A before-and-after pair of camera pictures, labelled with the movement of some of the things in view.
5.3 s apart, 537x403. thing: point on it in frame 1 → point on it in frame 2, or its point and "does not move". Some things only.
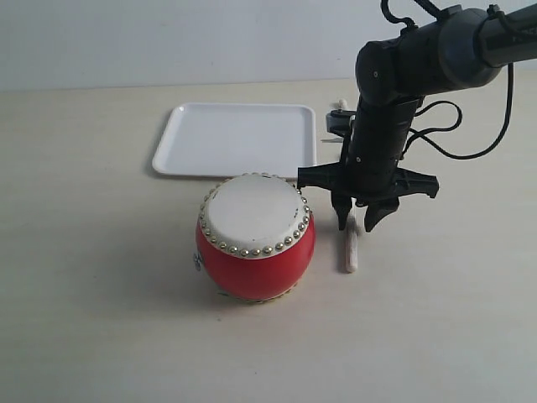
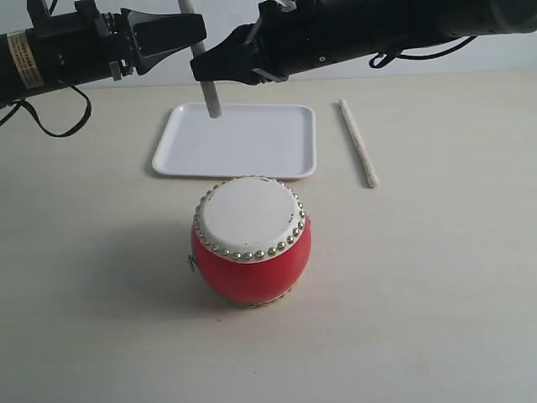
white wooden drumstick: x=355 y=220 → x=208 y=87
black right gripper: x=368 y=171 → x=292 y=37
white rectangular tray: x=225 y=139 does not move
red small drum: x=254 y=236 does not move
